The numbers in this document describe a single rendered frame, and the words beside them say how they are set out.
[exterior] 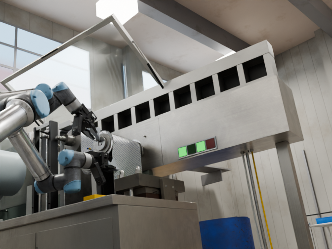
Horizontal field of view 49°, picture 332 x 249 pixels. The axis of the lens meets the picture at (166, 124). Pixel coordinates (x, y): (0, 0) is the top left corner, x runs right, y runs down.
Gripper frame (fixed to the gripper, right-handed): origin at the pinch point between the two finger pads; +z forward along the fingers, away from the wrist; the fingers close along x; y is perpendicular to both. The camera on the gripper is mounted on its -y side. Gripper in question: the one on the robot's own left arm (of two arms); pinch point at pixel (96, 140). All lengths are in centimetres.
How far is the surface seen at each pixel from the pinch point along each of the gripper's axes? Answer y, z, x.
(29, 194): -5, 18, 72
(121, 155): 0.8, 14.2, -7.2
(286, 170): 12, 58, -81
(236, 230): 93, 183, 19
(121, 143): 6.5, 9.9, -7.2
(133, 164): 3.8, 23.6, -7.2
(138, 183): -21.8, 18.4, -26.0
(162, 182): -10.2, 30.2, -28.4
